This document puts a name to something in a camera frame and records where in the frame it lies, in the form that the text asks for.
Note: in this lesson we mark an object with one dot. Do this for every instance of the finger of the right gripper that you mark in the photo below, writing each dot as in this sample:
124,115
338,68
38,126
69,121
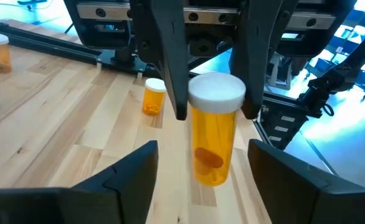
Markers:
164,37
257,46

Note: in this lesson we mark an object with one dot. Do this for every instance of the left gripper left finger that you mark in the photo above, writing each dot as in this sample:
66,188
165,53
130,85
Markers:
123,193

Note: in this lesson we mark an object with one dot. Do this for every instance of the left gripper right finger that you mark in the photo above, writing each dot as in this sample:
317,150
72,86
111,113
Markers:
279,193

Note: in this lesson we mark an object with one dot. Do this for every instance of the small orange medicine bottle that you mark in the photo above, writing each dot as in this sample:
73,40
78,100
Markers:
213,140

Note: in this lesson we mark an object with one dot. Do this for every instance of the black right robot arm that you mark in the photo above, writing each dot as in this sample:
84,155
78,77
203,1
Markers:
341,74

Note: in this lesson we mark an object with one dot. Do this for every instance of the black metal table frame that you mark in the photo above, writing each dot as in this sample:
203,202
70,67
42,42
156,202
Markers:
45,43

